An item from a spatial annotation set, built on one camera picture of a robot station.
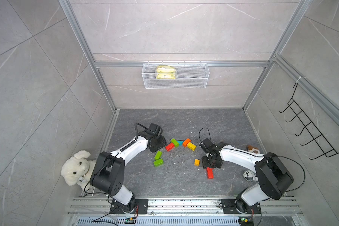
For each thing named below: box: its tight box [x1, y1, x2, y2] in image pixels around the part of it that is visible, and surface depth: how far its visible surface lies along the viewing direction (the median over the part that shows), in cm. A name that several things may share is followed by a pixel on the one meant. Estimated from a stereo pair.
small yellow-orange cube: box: [193, 158, 201, 166], surface depth 89 cm
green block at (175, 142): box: [170, 137, 179, 148], surface depth 98 cm
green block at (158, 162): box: [153, 158, 164, 168], surface depth 90 cm
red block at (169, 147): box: [164, 142, 175, 152], surface depth 97 cm
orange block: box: [182, 137, 192, 148], surface depth 98 cm
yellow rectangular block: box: [186, 141, 197, 152], surface depth 97 cm
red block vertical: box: [206, 167, 215, 180], surface depth 85 cm
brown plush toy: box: [247, 144, 260, 154], surface depth 94 cm
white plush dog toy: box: [61, 150, 97, 188], surface depth 70 cm
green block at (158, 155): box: [153, 150, 163, 160], surface depth 92 cm
